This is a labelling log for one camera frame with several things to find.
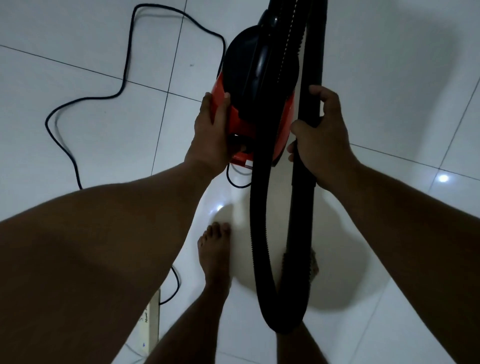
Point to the person's left leg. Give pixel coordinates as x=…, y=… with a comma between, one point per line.
x=213, y=258

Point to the person's left hand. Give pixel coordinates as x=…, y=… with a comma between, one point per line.
x=210, y=142

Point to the black rigid vacuum tube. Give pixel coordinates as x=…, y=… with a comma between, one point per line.
x=314, y=45

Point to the person's right forearm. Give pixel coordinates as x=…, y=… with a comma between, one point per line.
x=420, y=243

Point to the white power strip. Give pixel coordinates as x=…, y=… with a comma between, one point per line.
x=150, y=330

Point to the person's left forearm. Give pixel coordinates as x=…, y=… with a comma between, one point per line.
x=112, y=240

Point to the person's leg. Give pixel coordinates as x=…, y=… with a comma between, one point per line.
x=300, y=347
x=213, y=258

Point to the red and black vacuum cleaner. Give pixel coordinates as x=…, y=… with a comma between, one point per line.
x=243, y=71

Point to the person's right hand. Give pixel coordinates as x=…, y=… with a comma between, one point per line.
x=326, y=150

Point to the person's right leg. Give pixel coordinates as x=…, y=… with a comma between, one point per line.
x=300, y=347

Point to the person's right thumb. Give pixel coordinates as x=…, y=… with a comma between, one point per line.
x=303, y=128

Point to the person's left fingers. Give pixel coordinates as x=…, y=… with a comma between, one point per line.
x=221, y=108

